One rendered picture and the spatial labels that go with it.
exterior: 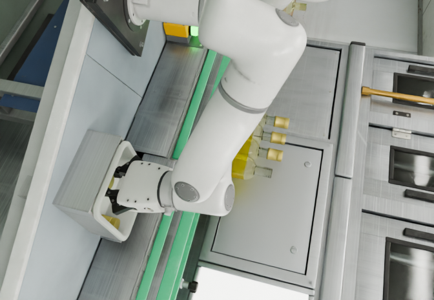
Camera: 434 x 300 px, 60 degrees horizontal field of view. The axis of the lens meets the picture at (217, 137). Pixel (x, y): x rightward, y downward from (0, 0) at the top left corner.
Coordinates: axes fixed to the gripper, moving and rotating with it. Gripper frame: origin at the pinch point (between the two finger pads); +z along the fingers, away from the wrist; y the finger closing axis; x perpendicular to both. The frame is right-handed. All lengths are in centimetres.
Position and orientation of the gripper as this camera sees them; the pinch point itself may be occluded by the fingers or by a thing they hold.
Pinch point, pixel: (107, 181)
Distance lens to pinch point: 85.9
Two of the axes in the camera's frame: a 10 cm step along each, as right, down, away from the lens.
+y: 2.5, -8.5, 4.6
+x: -3.1, -5.2, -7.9
